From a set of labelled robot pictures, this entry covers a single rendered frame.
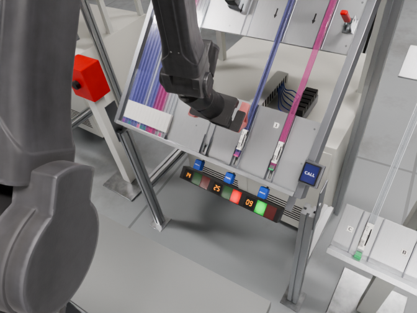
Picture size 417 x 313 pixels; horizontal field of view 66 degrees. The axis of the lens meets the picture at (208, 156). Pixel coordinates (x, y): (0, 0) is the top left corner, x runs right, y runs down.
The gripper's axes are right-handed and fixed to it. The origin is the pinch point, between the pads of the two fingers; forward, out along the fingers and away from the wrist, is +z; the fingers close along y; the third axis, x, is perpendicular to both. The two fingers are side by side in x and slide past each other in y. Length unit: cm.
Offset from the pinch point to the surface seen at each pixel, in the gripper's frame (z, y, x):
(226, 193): 18.1, 0.0, 18.6
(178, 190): 88, 56, 35
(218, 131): 15.0, 8.7, 2.6
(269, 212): 18.1, -13.8, 18.3
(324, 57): 75, 4, -52
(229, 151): 15.6, 3.3, 7.0
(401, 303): 86, -59, 35
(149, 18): 10, 48, -25
